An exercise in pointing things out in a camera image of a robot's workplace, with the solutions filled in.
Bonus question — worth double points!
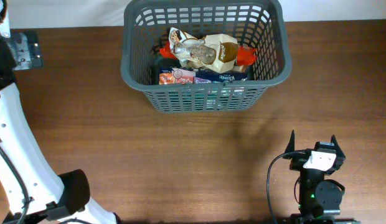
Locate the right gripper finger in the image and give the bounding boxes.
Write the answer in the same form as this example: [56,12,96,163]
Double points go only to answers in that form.
[331,135,344,157]
[283,130,295,159]

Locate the orange San Remo spaghetti pack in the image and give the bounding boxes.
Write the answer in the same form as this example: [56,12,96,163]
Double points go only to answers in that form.
[159,42,257,66]

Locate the brown white cookie bag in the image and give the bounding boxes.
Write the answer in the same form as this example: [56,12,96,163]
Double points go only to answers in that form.
[168,27,238,73]

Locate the Kleenex tissue multipack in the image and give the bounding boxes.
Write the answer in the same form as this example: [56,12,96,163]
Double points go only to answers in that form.
[158,67,248,85]

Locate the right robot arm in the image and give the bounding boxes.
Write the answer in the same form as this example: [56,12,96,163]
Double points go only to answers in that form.
[283,131,358,224]

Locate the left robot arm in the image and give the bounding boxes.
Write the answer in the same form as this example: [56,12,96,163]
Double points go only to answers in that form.
[0,0,121,224]

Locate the dark grey plastic basket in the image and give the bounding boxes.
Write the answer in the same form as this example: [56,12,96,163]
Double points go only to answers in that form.
[121,0,292,113]

